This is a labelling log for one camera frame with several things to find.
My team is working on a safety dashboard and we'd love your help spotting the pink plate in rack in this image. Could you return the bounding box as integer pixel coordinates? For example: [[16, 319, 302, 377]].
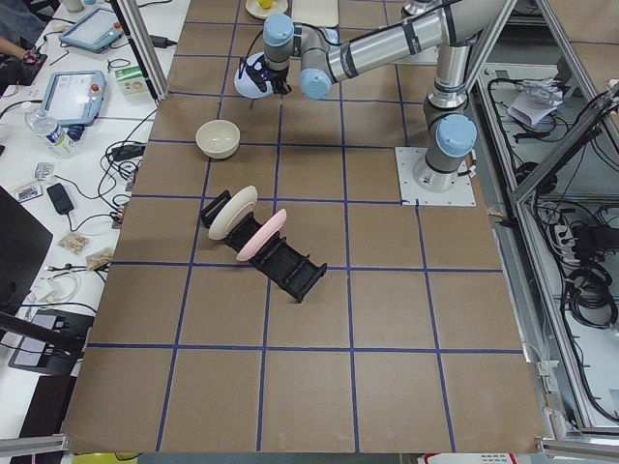
[[236, 209, 287, 262]]

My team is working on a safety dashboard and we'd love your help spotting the blue teach pendant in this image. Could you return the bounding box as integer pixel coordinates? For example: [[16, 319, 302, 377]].
[[42, 71, 106, 127], [59, 8, 123, 52]]

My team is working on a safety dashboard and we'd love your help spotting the light blue plate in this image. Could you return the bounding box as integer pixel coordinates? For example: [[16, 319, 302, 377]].
[[233, 51, 270, 101]]

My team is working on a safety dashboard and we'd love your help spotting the clear water bottle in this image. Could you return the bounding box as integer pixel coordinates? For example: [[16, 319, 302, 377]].
[[24, 106, 76, 160]]

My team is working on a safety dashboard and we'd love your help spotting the aluminium frame post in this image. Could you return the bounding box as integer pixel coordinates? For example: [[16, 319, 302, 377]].
[[110, 0, 169, 102]]

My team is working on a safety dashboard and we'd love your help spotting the far blue teach pendant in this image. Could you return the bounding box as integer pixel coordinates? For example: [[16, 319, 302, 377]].
[[59, 8, 123, 52]]

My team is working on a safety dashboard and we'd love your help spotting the green white carton box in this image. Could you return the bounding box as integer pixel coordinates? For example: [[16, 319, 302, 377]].
[[114, 66, 148, 96]]

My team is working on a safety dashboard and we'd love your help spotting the near blue teach pendant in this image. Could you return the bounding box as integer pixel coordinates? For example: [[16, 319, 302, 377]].
[[42, 71, 106, 127]]

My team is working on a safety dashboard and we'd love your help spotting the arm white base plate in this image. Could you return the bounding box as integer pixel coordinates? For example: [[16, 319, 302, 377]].
[[395, 147, 477, 208]]

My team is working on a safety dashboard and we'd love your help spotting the cream round plate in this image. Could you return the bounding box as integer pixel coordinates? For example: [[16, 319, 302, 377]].
[[245, 0, 289, 20]]

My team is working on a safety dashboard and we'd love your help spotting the white rectangular tray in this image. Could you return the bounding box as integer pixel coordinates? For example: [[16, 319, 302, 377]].
[[291, 0, 339, 27]]

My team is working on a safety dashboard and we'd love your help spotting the cream ceramic bowl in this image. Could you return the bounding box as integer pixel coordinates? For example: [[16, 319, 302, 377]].
[[195, 120, 240, 160]]

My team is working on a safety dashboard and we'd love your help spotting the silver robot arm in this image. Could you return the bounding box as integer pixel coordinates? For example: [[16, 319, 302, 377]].
[[236, 1, 507, 192]]

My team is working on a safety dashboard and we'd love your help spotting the cream plate in rack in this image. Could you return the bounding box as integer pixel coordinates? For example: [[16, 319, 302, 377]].
[[208, 186, 258, 240]]

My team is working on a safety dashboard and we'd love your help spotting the black laptop charger brick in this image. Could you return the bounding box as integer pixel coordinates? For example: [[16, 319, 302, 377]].
[[149, 35, 177, 48]]

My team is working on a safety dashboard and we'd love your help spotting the black power adapter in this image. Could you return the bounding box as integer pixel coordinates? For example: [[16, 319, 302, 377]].
[[46, 183, 74, 215]]

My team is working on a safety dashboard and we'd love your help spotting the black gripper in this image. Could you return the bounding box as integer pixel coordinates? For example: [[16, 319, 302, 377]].
[[264, 68, 291, 95]]

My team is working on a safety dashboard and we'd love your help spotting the black monitor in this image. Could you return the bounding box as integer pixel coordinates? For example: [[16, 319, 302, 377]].
[[1, 188, 53, 314]]

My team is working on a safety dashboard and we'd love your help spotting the black dish rack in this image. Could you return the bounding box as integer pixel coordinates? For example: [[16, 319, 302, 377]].
[[199, 189, 327, 303]]

